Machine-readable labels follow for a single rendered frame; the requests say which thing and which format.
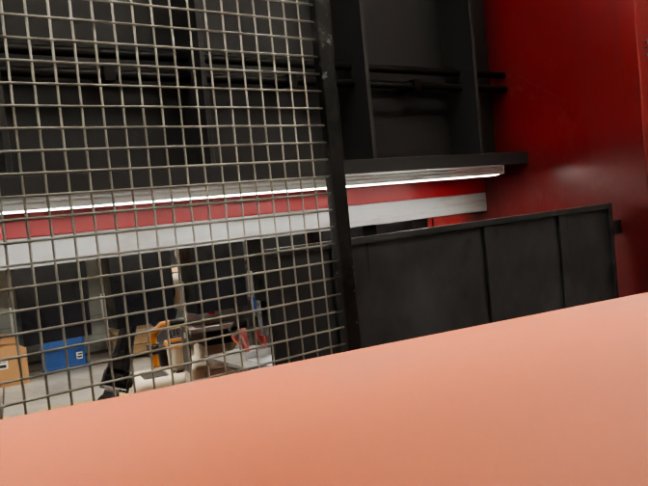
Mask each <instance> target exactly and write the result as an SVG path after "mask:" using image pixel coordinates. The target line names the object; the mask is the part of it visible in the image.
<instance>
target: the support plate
mask: <svg viewBox="0 0 648 486"><path fill-rule="evenodd" d="M242 358H243V361H244V362H243V366H244V367H248V366H252V365H257V363H253V362H249V361H246V353H245V352H242ZM209 361H211V362H213V363H217V364H221V365H225V364H224V357H220V358H215V359H211V360H209ZM226 362H227V366H231V367H235V368H238V369H240V368H241V359H240V353H236V354H231V355H227V356H226Z"/></svg>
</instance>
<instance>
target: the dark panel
mask: <svg viewBox="0 0 648 486"><path fill-rule="evenodd" d="M351 241H352V252H353V261H354V272H355V282H356V292H357V302H358V312H359V322H360V332H361V343H362V348H367V347H371V346H376V345H381V344H386V343H391V342H396V341H401V340H405V339H410V338H420V337H425V336H430V335H435V334H439V333H444V332H449V331H454V330H459V329H464V328H469V327H473V326H479V325H484V324H489V323H494V322H499V321H503V320H508V319H513V318H518V317H523V316H528V315H533V314H537V313H542V312H548V311H557V310H562V309H567V308H571V307H576V306H581V305H586V304H591V303H596V302H601V301H605V300H611V299H616V298H619V296H618V283H617V271H616V257H615V245H614V232H613V220H612V206H611V203H602V204H595V205H589V206H581V207H574V208H566V209H559V210H553V211H545V212H538V213H530V214H524V215H517V216H509V217H502V218H495V219H488V220H481V221H473V222H467V223H459V224H452V225H445V226H437V227H431V228H423V229H410V230H403V231H396V232H388V233H381V234H374V235H367V236H360V237H352V238H351Z"/></svg>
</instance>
